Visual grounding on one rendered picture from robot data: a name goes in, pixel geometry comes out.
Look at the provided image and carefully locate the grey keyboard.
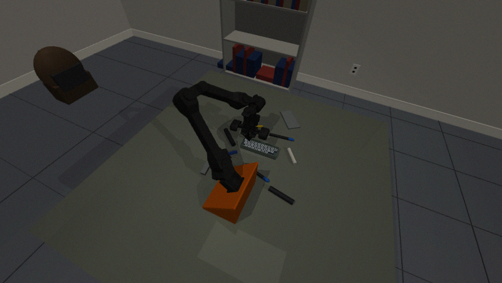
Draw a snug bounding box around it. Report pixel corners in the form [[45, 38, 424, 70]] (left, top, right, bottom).
[[240, 137, 280, 160]]

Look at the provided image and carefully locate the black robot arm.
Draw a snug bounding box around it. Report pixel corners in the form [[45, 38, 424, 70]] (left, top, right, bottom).
[[173, 81, 266, 193]]

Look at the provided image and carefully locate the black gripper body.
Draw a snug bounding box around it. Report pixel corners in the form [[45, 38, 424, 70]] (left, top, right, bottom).
[[230, 119, 270, 140]]

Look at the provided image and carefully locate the beige cylinder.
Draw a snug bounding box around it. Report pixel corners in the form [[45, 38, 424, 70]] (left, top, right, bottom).
[[287, 148, 297, 165]]

